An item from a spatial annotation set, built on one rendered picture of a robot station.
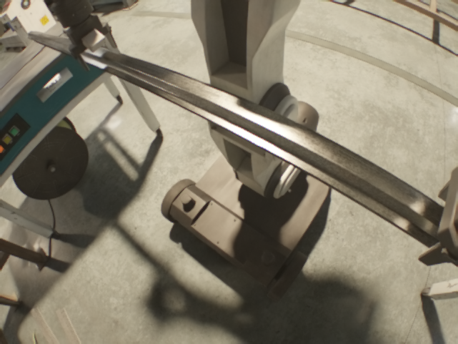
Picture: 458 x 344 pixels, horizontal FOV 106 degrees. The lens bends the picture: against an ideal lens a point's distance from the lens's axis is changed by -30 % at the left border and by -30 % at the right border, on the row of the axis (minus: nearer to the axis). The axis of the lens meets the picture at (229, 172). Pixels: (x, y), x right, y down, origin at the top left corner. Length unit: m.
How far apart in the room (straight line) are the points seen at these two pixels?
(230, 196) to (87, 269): 0.83
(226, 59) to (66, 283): 1.29
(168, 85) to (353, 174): 0.33
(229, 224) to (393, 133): 1.03
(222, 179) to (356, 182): 0.72
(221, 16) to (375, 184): 0.36
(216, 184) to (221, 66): 0.58
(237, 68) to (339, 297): 0.91
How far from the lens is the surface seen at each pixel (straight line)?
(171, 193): 0.97
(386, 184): 0.33
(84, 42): 0.65
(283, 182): 0.78
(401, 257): 1.19
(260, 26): 0.36
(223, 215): 0.89
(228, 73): 0.47
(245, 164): 0.76
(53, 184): 1.47
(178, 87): 0.43
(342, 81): 1.65
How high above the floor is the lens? 1.03
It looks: 60 degrees down
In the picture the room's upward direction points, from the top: 17 degrees counter-clockwise
